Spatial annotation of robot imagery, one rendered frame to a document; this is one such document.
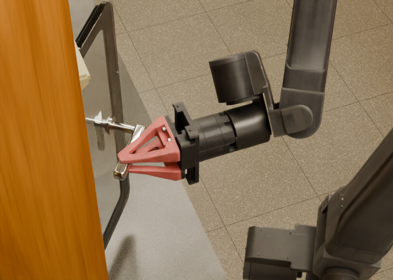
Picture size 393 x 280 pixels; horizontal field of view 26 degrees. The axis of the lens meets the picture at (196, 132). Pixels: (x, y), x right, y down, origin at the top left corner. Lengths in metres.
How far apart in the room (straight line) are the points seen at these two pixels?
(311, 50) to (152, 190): 0.43
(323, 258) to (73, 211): 0.24
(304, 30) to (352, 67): 1.89
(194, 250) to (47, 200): 0.60
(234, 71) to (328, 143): 1.65
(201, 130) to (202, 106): 1.72
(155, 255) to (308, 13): 0.46
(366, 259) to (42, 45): 0.38
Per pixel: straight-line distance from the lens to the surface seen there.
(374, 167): 0.71
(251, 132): 1.13
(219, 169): 2.65
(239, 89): 1.12
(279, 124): 1.11
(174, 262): 1.33
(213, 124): 1.12
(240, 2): 3.22
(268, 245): 0.90
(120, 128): 1.15
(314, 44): 1.12
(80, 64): 0.80
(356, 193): 0.75
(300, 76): 1.11
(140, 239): 1.36
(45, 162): 0.73
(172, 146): 1.09
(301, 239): 0.90
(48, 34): 0.63
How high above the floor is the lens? 2.06
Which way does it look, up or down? 49 degrees down
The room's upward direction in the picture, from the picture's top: straight up
